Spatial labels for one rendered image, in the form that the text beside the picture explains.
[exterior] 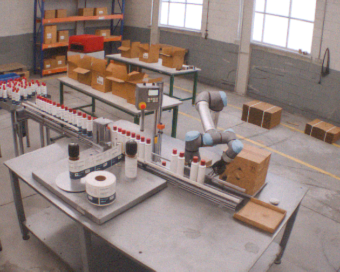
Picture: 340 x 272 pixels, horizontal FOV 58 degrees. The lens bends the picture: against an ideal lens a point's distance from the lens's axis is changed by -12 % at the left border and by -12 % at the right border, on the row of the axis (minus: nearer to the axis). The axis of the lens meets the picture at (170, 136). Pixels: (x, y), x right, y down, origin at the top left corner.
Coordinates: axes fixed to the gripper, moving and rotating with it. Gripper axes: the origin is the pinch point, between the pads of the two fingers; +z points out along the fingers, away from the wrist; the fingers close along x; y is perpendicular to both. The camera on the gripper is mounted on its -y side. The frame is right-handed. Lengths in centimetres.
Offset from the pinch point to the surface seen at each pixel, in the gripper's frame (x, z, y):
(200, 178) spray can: -4.0, 7.3, 2.9
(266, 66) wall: -151, 103, -557
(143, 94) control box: -79, -3, -2
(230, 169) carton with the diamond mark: 4.8, -3.4, -16.7
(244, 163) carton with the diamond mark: 9.6, -15.4, -16.9
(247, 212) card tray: 36.7, -2.8, 1.7
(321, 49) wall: -71, -24, -537
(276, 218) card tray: 54, -13, -4
